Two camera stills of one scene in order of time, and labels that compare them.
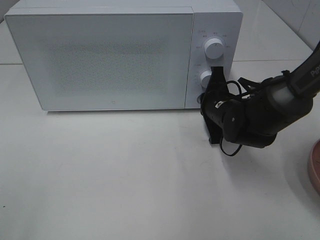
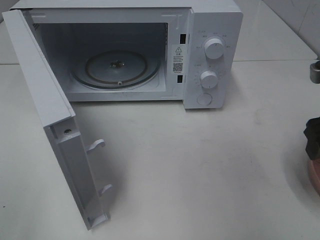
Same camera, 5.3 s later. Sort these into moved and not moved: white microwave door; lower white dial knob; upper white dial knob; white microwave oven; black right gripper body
Moved: white microwave door; black right gripper body
Not moved: upper white dial knob; lower white dial knob; white microwave oven
